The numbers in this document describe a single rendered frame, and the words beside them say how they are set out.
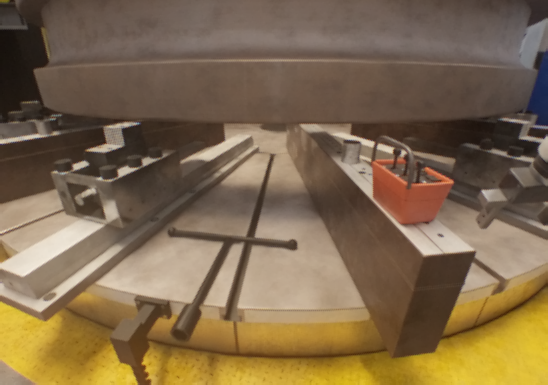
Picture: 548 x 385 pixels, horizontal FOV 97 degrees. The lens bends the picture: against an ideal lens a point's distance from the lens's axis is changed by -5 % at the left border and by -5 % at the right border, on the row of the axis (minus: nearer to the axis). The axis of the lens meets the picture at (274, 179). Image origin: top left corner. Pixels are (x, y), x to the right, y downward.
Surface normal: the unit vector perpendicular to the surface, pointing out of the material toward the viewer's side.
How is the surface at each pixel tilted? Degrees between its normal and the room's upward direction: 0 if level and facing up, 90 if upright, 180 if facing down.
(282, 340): 90
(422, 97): 90
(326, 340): 90
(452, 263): 90
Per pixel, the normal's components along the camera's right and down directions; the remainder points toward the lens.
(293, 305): 0.00, -0.92
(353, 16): 0.10, 0.39
